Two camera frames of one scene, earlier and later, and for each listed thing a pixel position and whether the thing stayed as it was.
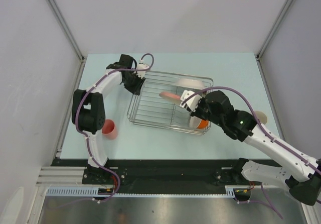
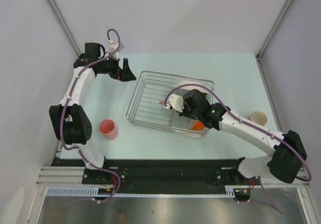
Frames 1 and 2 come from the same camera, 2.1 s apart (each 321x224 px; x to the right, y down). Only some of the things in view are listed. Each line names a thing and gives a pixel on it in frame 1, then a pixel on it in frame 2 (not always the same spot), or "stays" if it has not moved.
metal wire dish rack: (156, 104) stays
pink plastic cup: (109, 130) stays
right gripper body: (202, 112) → (190, 114)
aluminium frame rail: (62, 176) stays
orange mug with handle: (262, 116) stays
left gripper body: (134, 83) → (110, 67)
